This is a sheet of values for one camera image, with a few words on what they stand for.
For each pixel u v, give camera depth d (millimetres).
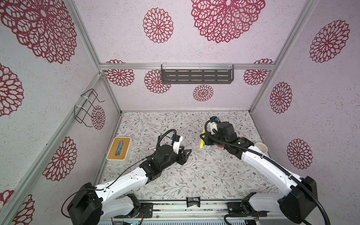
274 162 465
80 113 729
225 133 590
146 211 735
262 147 940
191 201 755
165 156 564
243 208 653
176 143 662
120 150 919
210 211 752
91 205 393
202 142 761
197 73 947
